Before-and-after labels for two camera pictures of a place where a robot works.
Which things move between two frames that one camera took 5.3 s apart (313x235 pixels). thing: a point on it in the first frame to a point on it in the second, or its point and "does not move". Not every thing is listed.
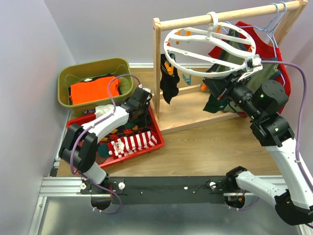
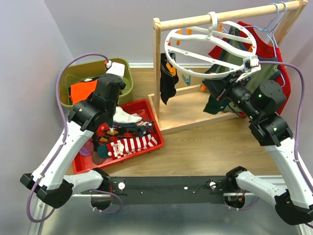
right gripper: [219, 86] does not move
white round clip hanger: [209, 48] does not move
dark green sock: [214, 105] does not move
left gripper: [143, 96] to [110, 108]
